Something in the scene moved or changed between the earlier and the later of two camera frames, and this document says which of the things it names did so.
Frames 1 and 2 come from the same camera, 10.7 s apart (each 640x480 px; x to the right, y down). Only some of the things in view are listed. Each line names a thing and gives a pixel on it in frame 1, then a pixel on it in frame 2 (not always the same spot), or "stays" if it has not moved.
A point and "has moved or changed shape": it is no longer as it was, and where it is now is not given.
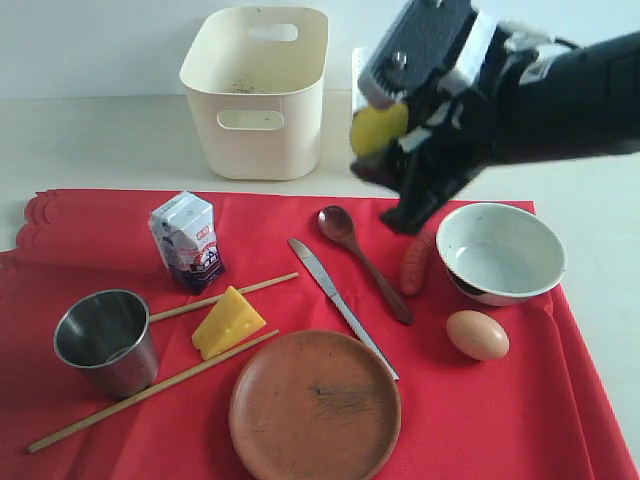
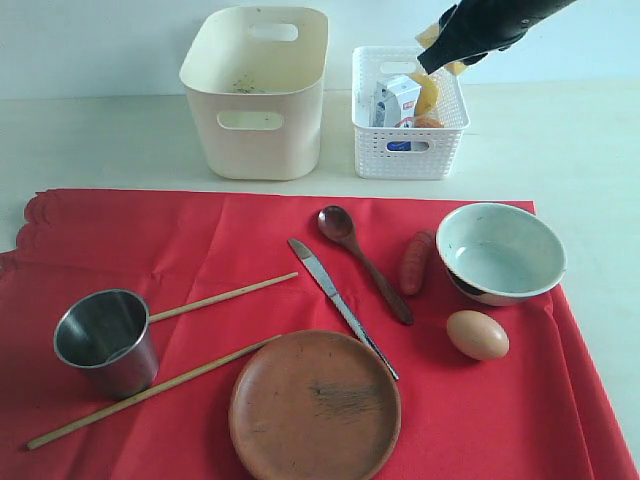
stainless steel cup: [107, 336] stays
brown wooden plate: [315, 404] stays
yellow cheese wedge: [230, 321] has moved or changed shape
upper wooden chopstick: [243, 291] stays
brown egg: [478, 335] stays
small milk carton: [185, 236] has moved or changed shape
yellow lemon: [374, 129] has moved or changed shape
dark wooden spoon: [339, 223] stays
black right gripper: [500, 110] -> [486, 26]
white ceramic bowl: [500, 254] stays
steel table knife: [327, 286] stays
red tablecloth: [126, 314] stays
